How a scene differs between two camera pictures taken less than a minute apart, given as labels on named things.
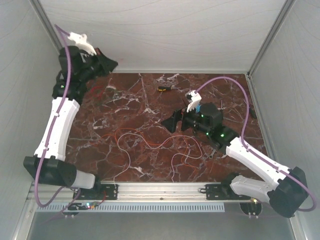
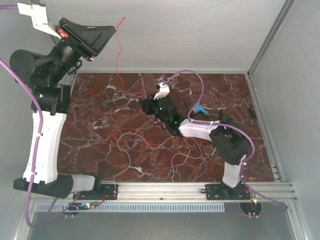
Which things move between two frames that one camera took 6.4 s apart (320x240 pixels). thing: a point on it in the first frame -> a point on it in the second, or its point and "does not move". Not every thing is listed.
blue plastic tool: x=198 y=108 does not move
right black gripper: x=170 y=123 -> x=146 y=104
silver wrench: x=211 y=156 does not move
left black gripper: x=107 y=65 -> x=89 y=40
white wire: x=156 y=147 does not move
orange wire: x=152 y=143 does not move
